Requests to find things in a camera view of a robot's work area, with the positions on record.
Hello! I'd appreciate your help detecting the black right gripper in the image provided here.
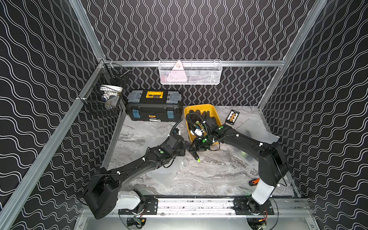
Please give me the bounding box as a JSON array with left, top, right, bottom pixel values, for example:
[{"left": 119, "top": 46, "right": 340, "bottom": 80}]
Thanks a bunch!
[{"left": 187, "top": 133, "right": 213, "bottom": 151}]

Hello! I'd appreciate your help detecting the clear zip-top bag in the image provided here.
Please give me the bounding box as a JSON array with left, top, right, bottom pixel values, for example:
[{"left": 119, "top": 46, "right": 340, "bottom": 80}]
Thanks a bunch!
[
  {"left": 238, "top": 119, "right": 280, "bottom": 162},
  {"left": 148, "top": 157, "right": 187, "bottom": 188}
]

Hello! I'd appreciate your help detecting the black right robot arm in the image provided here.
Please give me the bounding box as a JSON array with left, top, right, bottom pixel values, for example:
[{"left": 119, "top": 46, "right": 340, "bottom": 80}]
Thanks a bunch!
[{"left": 188, "top": 124, "right": 288, "bottom": 214}]

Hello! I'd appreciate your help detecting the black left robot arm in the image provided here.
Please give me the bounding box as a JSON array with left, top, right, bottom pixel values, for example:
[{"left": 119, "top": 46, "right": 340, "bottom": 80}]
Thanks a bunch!
[{"left": 82, "top": 134, "right": 191, "bottom": 219}]

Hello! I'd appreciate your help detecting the pile of toy eggplants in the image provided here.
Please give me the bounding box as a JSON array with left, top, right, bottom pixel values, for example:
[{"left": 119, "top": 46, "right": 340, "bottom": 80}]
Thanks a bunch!
[{"left": 186, "top": 110, "right": 216, "bottom": 123}]

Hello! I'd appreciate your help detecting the yellow plastic bin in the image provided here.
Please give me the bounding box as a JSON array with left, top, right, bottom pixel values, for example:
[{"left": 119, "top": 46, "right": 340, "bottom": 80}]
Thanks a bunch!
[{"left": 184, "top": 104, "right": 221, "bottom": 127}]

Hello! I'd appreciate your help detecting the small black picture card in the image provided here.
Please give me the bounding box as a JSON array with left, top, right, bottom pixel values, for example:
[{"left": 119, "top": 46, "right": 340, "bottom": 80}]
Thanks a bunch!
[{"left": 225, "top": 109, "right": 240, "bottom": 125}]

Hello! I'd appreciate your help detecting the black toolbox with blue latches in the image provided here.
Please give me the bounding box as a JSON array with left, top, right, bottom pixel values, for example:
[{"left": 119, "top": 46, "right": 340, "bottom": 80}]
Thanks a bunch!
[{"left": 126, "top": 90, "right": 183, "bottom": 122}]

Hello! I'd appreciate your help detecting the pink triangular card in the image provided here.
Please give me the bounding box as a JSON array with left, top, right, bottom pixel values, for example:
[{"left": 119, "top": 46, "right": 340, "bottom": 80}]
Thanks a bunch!
[{"left": 166, "top": 60, "right": 187, "bottom": 83}]

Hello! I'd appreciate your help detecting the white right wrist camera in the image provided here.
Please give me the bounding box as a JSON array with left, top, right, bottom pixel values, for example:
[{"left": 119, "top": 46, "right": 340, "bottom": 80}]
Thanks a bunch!
[{"left": 194, "top": 128, "right": 204, "bottom": 138}]

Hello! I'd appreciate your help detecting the orange handled screwdriver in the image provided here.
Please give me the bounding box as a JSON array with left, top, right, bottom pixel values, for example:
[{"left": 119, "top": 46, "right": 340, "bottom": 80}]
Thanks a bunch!
[{"left": 248, "top": 178, "right": 260, "bottom": 186}]

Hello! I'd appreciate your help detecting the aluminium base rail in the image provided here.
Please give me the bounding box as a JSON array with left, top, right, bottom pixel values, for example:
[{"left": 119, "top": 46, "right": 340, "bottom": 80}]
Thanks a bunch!
[{"left": 97, "top": 196, "right": 311, "bottom": 219}]

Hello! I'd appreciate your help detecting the white wire basket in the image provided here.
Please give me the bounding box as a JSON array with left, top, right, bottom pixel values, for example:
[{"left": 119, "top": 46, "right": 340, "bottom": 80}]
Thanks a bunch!
[{"left": 158, "top": 60, "right": 223, "bottom": 85}]

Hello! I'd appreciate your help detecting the black wire basket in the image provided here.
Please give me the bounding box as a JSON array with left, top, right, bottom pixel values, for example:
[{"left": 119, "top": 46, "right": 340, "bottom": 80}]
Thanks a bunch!
[{"left": 78, "top": 61, "right": 133, "bottom": 117}]

